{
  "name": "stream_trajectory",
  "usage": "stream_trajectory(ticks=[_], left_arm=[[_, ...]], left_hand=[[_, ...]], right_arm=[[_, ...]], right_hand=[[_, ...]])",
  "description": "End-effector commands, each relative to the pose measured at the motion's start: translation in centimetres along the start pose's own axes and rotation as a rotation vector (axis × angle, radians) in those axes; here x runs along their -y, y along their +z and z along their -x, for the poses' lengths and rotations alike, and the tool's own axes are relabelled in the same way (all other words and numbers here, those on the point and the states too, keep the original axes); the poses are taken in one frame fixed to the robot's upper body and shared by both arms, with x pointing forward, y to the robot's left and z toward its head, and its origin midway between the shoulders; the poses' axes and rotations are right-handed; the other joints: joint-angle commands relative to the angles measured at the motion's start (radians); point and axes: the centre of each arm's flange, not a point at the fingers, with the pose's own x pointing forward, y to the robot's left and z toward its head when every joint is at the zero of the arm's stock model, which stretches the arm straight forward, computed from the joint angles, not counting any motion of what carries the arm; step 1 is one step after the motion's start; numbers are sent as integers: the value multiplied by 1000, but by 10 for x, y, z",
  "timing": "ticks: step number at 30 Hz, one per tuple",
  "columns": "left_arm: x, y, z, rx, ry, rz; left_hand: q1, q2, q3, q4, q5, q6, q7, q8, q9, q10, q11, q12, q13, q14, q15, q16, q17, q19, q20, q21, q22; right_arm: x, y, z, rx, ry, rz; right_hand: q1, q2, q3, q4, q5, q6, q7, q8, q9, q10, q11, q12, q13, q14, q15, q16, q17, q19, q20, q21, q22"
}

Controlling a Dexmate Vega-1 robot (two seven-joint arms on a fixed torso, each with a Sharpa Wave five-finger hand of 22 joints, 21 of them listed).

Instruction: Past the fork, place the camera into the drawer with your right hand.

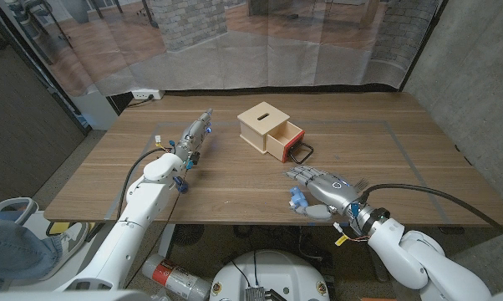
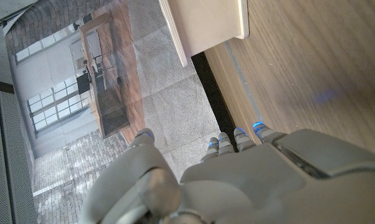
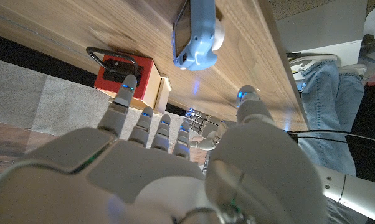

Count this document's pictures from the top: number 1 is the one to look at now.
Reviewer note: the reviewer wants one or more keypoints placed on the white table leg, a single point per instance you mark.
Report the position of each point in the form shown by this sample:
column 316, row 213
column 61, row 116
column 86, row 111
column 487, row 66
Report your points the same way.
column 166, row 240

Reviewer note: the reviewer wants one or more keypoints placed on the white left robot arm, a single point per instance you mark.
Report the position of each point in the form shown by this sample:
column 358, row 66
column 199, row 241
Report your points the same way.
column 145, row 196

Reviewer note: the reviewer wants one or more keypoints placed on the white rounded footrest base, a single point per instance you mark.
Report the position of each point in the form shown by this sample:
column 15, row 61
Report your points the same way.
column 34, row 223

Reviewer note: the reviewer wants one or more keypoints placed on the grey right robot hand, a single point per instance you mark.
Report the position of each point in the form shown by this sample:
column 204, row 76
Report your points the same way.
column 335, row 192

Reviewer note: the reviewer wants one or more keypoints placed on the red front wooden drawer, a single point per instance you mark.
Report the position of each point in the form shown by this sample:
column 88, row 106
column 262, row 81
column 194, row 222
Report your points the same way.
column 287, row 144

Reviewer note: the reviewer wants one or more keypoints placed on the grey white sneaker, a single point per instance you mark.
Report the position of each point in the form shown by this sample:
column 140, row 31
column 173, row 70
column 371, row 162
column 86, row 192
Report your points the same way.
column 69, row 242

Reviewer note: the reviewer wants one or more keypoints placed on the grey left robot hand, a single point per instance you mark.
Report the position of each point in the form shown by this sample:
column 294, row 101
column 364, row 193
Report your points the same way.
column 193, row 136

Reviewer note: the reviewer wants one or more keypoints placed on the black backdrop stand pole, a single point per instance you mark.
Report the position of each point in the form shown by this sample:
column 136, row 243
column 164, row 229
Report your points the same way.
column 67, row 104
column 423, row 44

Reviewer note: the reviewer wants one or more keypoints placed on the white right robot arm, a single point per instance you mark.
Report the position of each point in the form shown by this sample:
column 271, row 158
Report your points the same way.
column 402, row 251

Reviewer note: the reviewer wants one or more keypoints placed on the white power strip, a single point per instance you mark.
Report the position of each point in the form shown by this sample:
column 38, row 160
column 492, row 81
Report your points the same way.
column 147, row 93

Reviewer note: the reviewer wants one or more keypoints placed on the person grey shirt blue jeans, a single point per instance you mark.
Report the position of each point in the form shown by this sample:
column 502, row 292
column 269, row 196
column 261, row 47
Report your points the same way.
column 13, row 246

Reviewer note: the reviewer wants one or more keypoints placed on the blue toy camera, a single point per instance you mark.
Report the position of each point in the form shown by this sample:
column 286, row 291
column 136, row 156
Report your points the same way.
column 297, row 197

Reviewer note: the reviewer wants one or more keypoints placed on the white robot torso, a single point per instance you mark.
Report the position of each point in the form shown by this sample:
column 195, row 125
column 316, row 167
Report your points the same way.
column 276, row 271

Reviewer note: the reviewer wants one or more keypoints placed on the printed room backdrop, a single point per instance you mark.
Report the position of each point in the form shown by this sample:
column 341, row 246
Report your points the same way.
column 235, row 62

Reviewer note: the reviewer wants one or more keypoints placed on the white canister red label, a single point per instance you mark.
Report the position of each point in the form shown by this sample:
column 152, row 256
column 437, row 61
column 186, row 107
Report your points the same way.
column 176, row 276

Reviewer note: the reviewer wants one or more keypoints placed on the light wooden slot box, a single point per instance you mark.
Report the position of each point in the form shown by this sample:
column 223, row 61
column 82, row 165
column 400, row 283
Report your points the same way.
column 260, row 119

